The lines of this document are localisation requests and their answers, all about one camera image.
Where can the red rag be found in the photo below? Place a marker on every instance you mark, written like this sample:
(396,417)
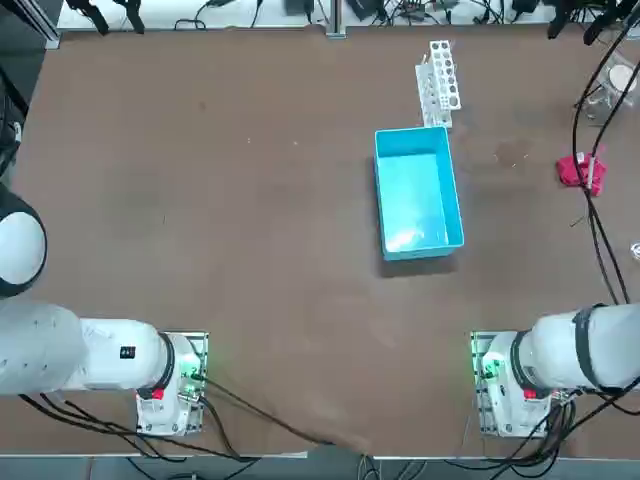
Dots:
(570,170)

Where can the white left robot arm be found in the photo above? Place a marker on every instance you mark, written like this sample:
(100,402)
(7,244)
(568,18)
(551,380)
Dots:
(100,355)

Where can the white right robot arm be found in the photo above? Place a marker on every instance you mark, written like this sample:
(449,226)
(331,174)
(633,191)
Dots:
(555,350)

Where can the teal plastic storage box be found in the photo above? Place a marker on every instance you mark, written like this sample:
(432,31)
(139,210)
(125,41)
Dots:
(415,190)

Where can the round beige disc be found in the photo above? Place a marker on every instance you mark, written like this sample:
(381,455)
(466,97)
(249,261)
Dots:
(622,77)

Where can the white test tube rack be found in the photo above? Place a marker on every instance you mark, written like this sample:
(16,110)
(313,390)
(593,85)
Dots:
(445,75)

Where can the clear glass beaker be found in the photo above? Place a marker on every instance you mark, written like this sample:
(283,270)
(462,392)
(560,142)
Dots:
(636,250)

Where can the grey aluminium rail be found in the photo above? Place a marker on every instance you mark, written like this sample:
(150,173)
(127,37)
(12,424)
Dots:
(47,30)

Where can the aluminium frame post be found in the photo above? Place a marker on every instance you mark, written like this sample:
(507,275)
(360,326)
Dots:
(335,20)

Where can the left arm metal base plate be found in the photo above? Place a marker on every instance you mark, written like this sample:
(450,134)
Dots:
(201,350)

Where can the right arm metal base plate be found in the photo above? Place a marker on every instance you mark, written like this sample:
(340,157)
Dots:
(475,360)

